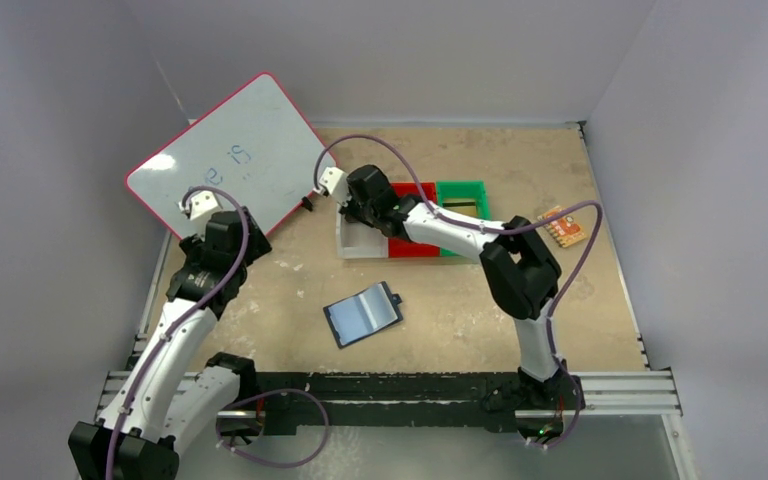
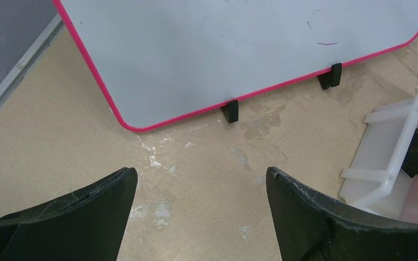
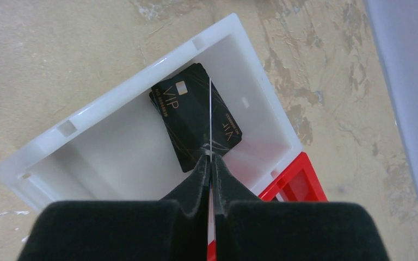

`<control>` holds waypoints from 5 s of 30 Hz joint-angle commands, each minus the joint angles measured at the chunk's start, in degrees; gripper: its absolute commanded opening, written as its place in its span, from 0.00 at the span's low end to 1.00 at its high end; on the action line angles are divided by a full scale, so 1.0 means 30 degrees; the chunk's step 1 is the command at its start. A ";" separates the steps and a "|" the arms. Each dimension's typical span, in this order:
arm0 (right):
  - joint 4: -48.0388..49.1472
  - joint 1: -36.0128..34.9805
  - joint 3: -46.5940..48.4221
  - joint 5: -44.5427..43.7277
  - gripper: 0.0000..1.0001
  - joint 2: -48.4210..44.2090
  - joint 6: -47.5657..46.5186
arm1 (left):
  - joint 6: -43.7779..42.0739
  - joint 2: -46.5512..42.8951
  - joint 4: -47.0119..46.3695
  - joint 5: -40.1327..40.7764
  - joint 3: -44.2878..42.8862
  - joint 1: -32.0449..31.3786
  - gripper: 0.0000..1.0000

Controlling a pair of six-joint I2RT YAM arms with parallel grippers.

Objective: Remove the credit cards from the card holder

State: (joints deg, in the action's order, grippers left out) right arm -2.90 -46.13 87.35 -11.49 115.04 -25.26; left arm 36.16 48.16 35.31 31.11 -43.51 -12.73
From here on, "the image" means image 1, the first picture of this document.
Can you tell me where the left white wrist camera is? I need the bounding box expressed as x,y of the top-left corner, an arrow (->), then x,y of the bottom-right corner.
178,190 -> 221,222

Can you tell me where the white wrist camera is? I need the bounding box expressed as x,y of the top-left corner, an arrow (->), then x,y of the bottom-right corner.
314,167 -> 351,207
178,190 -> 221,222

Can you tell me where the green plastic bin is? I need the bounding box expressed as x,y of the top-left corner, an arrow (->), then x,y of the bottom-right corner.
436,181 -> 491,220

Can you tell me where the white plastic bin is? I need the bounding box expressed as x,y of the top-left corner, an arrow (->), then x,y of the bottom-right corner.
335,212 -> 389,260

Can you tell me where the red plastic bin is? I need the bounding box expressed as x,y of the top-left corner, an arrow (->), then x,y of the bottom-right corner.
387,182 -> 441,258

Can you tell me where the blue leather card holder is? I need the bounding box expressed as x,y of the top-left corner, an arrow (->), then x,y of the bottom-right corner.
323,281 -> 404,349

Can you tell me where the orange card with pattern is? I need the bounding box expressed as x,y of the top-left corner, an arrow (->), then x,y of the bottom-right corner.
543,214 -> 589,248

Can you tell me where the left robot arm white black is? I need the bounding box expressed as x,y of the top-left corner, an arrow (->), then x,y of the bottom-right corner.
68,209 -> 271,479

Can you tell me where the whiteboard with pink frame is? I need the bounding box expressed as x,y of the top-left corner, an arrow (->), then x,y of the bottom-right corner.
125,72 -> 336,238

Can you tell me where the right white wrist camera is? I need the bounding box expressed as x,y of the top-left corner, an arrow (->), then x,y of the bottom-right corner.
314,167 -> 351,207

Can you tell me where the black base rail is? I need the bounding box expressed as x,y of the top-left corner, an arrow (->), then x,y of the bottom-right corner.
217,372 -> 586,443

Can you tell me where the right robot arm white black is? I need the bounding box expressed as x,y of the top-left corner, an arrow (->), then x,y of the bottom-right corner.
319,165 -> 584,408

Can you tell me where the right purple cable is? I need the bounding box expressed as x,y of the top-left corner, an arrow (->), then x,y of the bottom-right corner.
314,134 -> 605,453

